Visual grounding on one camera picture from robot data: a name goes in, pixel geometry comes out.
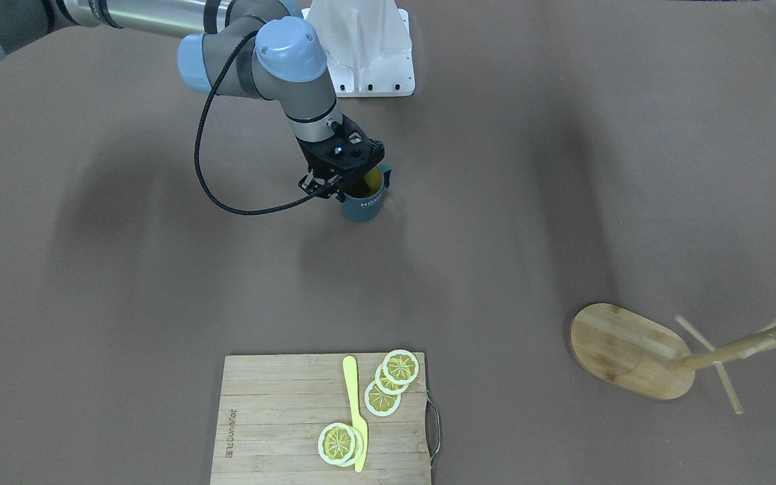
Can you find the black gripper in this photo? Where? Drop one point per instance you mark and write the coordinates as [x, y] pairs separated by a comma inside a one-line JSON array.
[[312, 162]]

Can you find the blue mug yellow inside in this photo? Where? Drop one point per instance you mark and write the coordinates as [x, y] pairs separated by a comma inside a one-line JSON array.
[[365, 209]]

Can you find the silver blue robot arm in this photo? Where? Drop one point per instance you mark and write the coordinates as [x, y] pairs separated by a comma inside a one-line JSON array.
[[252, 49]]

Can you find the wooden cup storage rack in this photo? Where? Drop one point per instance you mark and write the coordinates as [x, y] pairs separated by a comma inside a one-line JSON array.
[[641, 356]]

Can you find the yellow plastic knife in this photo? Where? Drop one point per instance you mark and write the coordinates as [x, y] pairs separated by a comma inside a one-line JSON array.
[[350, 375]]

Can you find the lemon slice far end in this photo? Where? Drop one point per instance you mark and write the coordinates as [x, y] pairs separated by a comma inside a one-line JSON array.
[[401, 367]]

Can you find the lemon slice middle stack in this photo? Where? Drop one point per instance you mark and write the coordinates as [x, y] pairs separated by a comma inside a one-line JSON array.
[[386, 385]]

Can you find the bamboo cutting board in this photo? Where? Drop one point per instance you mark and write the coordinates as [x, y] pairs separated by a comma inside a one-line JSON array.
[[272, 409]]

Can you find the lemon slice on knife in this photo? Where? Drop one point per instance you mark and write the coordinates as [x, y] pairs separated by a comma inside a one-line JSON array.
[[335, 443]]

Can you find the lemon slice under top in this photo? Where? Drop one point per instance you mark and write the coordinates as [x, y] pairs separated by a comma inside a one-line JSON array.
[[359, 443]]

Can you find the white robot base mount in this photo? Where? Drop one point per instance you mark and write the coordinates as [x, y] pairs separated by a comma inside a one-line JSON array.
[[368, 46]]

